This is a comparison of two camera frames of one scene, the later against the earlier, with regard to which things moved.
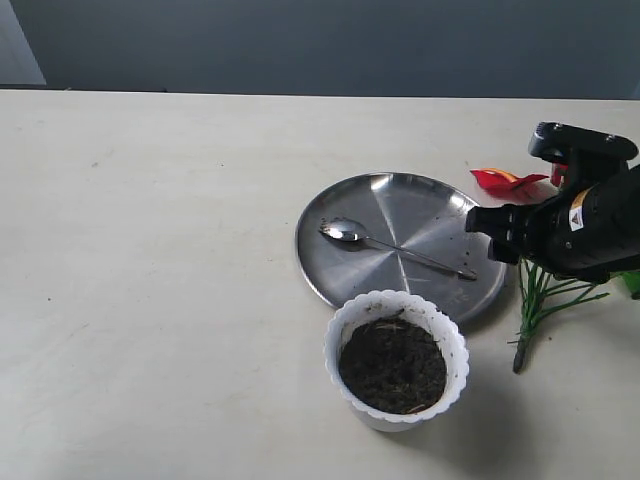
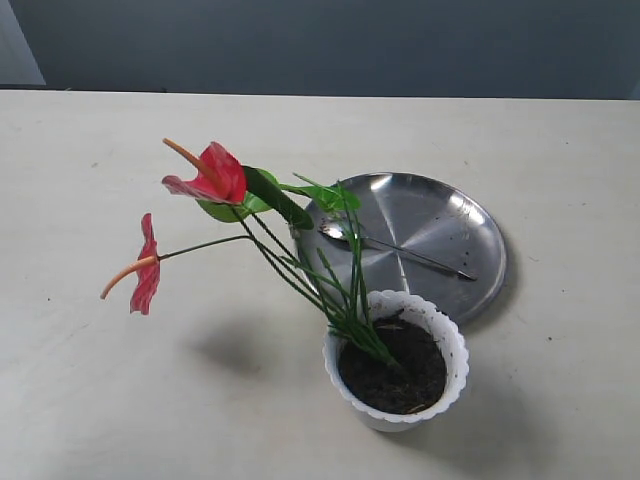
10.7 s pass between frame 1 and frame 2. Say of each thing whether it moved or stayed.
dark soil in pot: stayed
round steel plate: stayed
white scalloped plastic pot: stayed
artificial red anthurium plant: moved
